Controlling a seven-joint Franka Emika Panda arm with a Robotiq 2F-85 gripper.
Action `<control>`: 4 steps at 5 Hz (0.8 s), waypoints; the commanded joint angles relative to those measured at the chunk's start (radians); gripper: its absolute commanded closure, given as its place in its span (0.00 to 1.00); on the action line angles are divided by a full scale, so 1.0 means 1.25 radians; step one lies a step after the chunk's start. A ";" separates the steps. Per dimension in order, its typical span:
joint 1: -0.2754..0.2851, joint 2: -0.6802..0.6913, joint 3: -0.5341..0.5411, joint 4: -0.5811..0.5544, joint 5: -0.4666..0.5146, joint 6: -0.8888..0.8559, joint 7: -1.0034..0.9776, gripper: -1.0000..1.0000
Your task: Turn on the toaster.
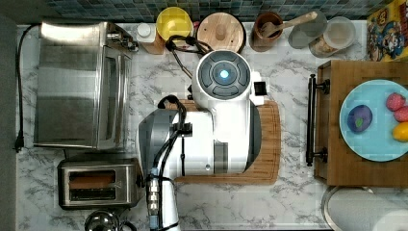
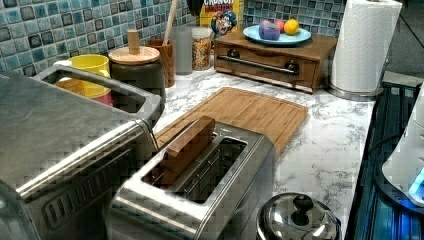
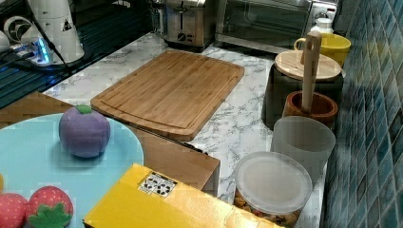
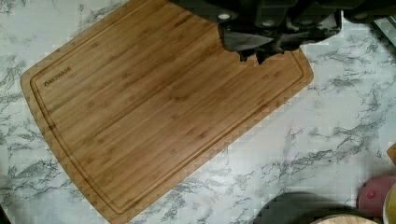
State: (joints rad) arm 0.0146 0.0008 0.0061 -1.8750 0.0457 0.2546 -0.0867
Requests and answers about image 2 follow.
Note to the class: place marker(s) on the bamboo cutting board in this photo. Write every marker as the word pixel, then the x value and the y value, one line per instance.
pixel 276 118

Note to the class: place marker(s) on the white paper towel roll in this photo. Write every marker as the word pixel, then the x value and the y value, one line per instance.
pixel 364 39

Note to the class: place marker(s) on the silver two-slot toaster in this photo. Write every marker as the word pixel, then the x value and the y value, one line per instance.
pixel 216 198

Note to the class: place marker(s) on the cereal box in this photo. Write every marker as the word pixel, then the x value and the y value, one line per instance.
pixel 222 16

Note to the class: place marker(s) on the pink cup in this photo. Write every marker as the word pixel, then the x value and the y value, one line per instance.
pixel 105 98

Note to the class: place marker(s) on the dark canister with wooden lid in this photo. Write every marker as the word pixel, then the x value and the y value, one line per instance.
pixel 137 65

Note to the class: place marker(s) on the pink toy fruit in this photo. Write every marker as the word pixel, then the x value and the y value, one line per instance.
pixel 280 24

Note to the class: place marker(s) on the light blue plate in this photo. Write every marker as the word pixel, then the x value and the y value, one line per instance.
pixel 252 32

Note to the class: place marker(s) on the stainless steel toaster oven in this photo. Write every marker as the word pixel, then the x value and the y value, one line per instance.
pixel 63 155

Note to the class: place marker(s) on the steel pot lid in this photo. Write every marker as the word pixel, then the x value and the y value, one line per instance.
pixel 296 216

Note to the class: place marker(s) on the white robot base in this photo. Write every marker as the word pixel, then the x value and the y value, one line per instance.
pixel 399 170

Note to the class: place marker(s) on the wooden drawer box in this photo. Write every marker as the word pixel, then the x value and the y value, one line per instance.
pixel 304 66

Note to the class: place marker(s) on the yellow toy lemon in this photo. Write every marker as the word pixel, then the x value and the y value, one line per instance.
pixel 291 27

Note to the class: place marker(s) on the frosted grey tumbler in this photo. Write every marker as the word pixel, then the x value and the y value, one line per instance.
pixel 182 37

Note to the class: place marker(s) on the brown wooden utensil cup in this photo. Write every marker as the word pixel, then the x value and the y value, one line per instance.
pixel 167 57

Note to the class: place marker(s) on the wooden spoon handle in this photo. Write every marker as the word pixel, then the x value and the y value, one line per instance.
pixel 171 16

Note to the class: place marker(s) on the brown bread slice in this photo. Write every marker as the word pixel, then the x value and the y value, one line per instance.
pixel 185 148

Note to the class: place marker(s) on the purple toy fruit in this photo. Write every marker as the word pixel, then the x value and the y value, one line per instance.
pixel 269 31

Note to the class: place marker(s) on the glass jar with cereal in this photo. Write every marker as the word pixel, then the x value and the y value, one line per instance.
pixel 201 47

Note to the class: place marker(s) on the yellow mug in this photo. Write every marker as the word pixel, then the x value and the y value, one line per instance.
pixel 88 69

